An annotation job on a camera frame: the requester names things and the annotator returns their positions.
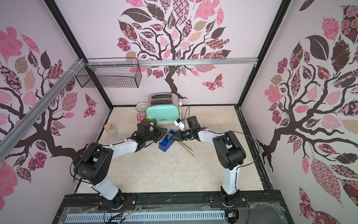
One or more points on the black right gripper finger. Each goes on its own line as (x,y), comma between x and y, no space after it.
(175,138)
(176,134)

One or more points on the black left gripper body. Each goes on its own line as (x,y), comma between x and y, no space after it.
(155,135)

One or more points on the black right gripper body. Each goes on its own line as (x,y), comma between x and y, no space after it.
(180,134)

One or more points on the blue tape dispenser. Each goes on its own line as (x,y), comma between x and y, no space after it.
(166,143)

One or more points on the dark pink artificial rose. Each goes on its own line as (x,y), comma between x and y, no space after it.
(141,118)

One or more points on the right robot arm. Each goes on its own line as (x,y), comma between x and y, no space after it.
(229,150)

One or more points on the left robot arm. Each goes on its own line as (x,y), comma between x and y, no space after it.
(94,164)

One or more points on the patterned ceramic bowl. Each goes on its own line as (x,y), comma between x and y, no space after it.
(141,107)

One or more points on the mint green toaster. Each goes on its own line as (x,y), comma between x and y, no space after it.
(163,107)

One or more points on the glass jar with pink lid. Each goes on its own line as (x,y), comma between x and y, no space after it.
(111,130)

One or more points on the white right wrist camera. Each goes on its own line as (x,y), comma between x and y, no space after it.
(180,124)

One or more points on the black wire basket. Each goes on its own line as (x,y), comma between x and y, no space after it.
(110,73)

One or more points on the white slotted cable duct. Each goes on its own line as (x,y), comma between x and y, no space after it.
(168,217)

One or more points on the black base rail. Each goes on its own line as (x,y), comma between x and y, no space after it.
(253,207)

